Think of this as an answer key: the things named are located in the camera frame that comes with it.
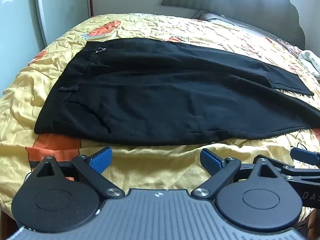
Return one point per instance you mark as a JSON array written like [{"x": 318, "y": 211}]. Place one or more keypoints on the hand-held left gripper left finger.
[{"x": 101, "y": 160}]

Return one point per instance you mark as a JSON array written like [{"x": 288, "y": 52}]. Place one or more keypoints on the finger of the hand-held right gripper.
[
  {"x": 303, "y": 155},
  {"x": 302, "y": 173}
]

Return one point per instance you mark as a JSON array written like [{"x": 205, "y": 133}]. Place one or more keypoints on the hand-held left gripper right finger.
[{"x": 208, "y": 160}]

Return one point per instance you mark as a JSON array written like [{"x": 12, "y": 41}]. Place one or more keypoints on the black pants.
[{"x": 160, "y": 92}]

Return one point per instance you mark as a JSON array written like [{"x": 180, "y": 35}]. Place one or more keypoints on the yellow printed blanket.
[{"x": 37, "y": 97}]

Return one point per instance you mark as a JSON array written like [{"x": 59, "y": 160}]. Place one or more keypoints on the white crumpled cloth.
[{"x": 311, "y": 61}]

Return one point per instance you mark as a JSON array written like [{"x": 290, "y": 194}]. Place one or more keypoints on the grey patterned pillow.
[{"x": 220, "y": 20}]

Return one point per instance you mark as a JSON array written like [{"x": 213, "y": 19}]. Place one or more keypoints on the grey padded headboard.
[{"x": 250, "y": 0}]

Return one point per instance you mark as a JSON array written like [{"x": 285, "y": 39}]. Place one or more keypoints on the silver wardrobe door frame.
[{"x": 41, "y": 12}]

